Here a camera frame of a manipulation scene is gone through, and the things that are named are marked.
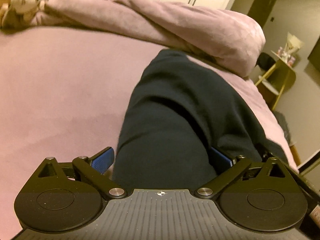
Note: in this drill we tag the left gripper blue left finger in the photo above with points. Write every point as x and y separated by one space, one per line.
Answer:
103 160

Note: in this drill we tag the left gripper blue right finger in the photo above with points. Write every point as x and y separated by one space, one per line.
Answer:
224 157

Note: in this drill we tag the dark navy zip jacket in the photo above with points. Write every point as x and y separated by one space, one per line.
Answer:
178 115

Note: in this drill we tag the black bag on floor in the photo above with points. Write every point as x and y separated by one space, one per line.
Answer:
280 117

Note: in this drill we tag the pink bed sheet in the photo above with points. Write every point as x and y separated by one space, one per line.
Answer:
64 93

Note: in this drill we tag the yellow side table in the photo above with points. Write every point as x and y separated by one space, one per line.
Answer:
276 81

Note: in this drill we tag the black garment by table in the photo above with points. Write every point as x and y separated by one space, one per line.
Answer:
265 61

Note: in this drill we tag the pink crumpled duvet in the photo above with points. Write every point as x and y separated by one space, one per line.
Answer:
231 39

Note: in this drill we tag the paper bouquet on table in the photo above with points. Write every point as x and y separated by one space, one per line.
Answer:
292 46

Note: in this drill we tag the dark wooden door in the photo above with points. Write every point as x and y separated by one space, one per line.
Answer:
260 10

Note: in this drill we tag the wall mounted television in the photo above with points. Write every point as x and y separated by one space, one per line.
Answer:
314 56

